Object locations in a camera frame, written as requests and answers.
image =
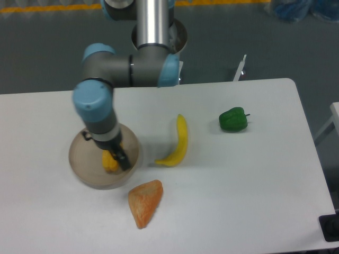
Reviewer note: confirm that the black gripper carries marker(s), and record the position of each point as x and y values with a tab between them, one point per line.
110	141

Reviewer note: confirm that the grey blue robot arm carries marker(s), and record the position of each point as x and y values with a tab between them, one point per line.
103	70

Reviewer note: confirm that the beige round plate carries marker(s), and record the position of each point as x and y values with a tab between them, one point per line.
85	159

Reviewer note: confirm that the green toy pepper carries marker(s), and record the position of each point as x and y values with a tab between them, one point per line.
233	120

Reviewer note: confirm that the orange toy bread wedge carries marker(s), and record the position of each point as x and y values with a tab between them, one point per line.
143	201

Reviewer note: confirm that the yellow toy banana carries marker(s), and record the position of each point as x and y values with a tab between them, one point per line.
176	157

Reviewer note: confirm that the white table at right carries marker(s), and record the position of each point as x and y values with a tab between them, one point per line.
329	126

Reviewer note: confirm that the blue plastic bags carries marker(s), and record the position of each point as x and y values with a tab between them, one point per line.
295	11

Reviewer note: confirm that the black device at table edge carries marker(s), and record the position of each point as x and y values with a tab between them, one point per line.
329	226

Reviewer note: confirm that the white metal frame leg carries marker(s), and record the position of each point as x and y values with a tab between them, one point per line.
240	69

